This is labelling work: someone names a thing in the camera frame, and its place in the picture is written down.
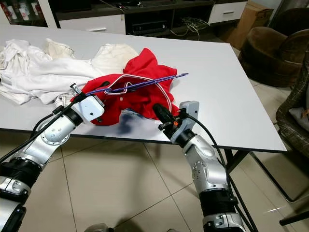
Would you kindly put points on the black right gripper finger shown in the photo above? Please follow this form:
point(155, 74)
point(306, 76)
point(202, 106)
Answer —
point(166, 110)
point(161, 116)

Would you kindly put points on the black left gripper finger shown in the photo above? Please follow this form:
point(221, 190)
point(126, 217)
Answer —
point(94, 91)

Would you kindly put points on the red shirt with white trim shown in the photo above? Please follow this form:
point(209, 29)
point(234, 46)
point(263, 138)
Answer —
point(145, 99)

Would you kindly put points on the purple plastic hanger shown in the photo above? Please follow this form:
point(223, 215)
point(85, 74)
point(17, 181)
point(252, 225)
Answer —
point(169, 78)

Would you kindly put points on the cream garment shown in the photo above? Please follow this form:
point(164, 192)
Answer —
point(113, 57)
point(58, 48)

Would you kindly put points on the large white garment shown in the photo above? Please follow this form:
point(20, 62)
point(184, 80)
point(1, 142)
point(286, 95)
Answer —
point(43, 77)

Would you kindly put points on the white table with black legs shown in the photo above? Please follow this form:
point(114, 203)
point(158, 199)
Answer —
point(231, 96)

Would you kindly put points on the dark shelf unit white drawers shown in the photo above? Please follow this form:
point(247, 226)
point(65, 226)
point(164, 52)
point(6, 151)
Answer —
point(145, 26)

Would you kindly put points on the white glass cabinet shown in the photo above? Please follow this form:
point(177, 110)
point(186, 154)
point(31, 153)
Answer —
point(24, 12)

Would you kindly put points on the dark wicker chair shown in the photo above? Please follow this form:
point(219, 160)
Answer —
point(289, 140)

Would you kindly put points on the brown round armchair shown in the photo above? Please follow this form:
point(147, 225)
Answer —
point(265, 53)

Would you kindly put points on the tall cardboard box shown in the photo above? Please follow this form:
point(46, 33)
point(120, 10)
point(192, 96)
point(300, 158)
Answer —
point(246, 21)

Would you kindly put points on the grey seat cushion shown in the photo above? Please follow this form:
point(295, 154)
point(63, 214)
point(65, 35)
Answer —
point(300, 118)

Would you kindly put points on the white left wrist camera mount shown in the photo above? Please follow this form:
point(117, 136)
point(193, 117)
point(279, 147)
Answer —
point(93, 108)

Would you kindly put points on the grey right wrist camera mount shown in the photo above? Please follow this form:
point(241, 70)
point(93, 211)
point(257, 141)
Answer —
point(189, 110)

